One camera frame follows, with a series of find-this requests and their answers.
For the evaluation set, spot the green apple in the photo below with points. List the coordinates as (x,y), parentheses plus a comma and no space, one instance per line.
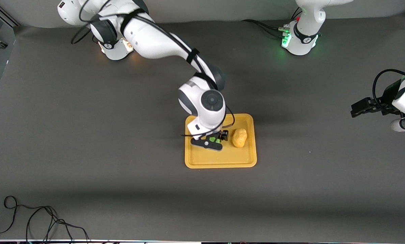
(211,139)

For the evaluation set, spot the aluminium frame rail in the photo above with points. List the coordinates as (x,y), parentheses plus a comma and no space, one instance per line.
(5,17)

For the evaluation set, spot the dark grey table mat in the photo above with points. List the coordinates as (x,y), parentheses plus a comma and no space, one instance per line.
(121,118)

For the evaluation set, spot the yellow plastic tray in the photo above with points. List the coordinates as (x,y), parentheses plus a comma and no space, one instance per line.
(216,157)

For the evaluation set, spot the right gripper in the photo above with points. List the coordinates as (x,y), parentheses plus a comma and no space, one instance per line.
(222,135)

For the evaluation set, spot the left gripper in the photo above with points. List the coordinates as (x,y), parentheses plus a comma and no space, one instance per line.
(387,98)

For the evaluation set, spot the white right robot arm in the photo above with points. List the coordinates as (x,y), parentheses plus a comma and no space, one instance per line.
(155,40)

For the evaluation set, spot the yellow potato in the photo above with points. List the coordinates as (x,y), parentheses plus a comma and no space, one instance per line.
(239,138)

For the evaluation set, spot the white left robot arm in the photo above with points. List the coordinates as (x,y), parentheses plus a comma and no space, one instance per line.
(304,40)

